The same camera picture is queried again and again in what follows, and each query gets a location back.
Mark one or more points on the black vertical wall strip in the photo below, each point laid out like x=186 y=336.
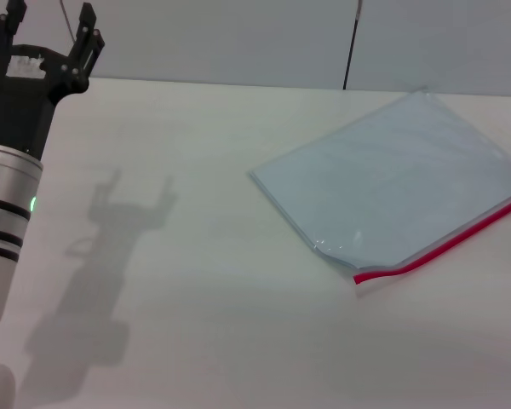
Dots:
x=349 y=55

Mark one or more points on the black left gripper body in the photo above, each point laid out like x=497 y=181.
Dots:
x=19 y=111

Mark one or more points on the clear document bag red zipper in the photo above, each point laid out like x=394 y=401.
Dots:
x=387 y=170

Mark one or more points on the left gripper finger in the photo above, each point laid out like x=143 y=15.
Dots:
x=2 y=38
x=85 y=51

